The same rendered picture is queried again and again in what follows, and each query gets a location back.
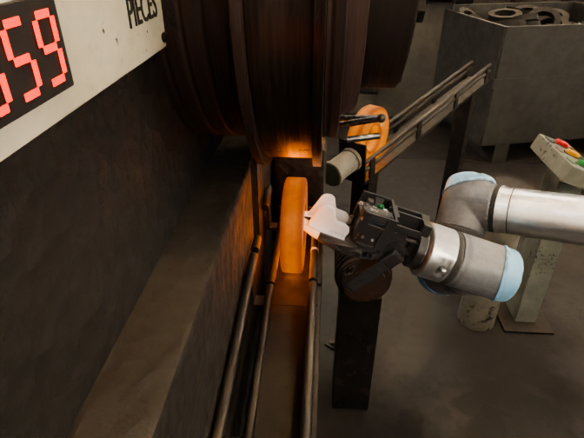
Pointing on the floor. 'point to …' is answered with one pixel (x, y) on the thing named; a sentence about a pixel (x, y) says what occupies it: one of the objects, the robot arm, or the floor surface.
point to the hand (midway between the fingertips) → (297, 220)
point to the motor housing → (355, 337)
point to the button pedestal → (512, 308)
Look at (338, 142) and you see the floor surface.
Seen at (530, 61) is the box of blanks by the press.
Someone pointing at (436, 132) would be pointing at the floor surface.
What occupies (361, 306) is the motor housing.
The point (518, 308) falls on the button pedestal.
